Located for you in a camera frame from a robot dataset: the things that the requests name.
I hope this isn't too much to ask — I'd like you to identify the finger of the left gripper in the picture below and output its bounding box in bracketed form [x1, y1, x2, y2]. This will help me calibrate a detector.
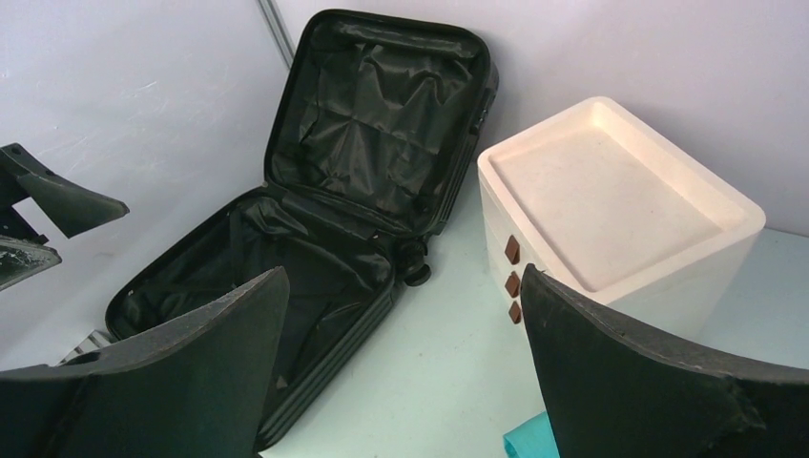
[1, 143, 129, 239]
[1, 236, 62, 290]

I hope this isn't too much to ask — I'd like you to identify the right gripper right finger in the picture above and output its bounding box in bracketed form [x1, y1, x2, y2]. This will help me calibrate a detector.
[521, 265, 808, 457]

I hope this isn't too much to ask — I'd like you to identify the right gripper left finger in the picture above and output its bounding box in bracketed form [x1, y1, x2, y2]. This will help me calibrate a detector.
[1, 267, 290, 457]

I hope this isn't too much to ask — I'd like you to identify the light teal bottom garment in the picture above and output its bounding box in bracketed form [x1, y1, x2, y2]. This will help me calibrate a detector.
[503, 411, 560, 458]

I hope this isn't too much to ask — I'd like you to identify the white drawer unit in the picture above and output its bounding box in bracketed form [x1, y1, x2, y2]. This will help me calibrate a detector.
[477, 96, 766, 340]

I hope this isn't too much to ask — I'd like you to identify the black ribbed hard-shell suitcase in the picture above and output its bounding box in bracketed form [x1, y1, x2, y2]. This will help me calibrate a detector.
[105, 9, 499, 450]

